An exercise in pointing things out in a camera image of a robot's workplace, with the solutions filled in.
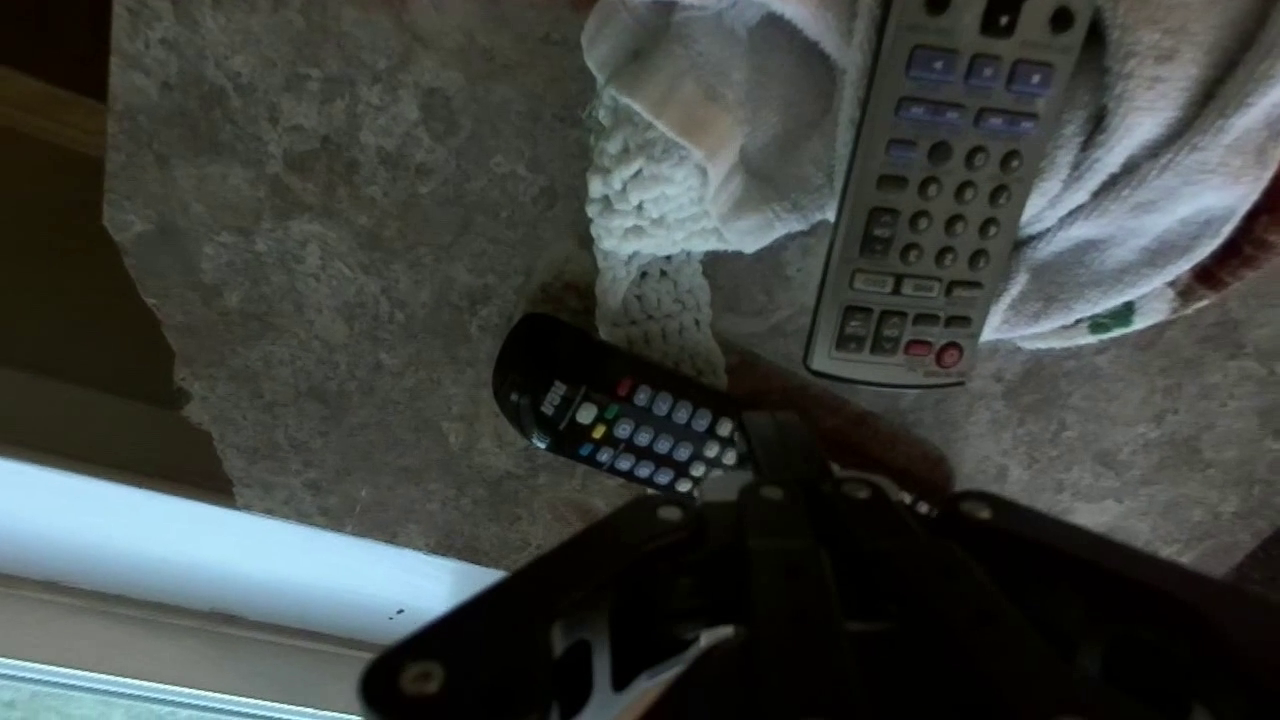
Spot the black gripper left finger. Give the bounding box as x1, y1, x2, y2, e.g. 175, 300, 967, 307
358, 407, 798, 720

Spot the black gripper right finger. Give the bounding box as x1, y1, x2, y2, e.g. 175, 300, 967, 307
783, 407, 1280, 720

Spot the grey remote control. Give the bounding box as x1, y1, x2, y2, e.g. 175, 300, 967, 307
802, 0, 1102, 394

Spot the black remote control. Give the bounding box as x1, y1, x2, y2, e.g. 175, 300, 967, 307
494, 314, 755, 500

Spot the white towel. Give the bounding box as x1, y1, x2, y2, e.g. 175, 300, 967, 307
576, 0, 1280, 394

